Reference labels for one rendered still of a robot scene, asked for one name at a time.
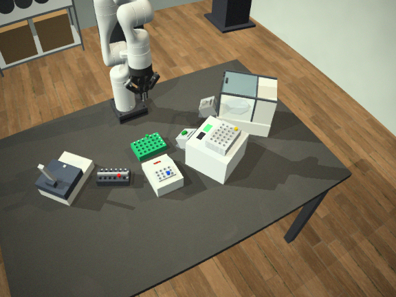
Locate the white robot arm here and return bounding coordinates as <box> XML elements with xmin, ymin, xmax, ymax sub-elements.
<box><xmin>93</xmin><ymin>0</ymin><xmax>155</xmax><ymax>112</ymax></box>

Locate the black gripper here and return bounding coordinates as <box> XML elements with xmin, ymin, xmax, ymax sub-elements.
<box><xmin>124</xmin><ymin>63</ymin><xmax>160</xmax><ymax>102</ymax></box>

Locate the green tube rack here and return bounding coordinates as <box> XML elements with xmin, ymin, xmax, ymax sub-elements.
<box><xmin>131</xmin><ymin>132</ymin><xmax>167</xmax><ymax>162</ymax></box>

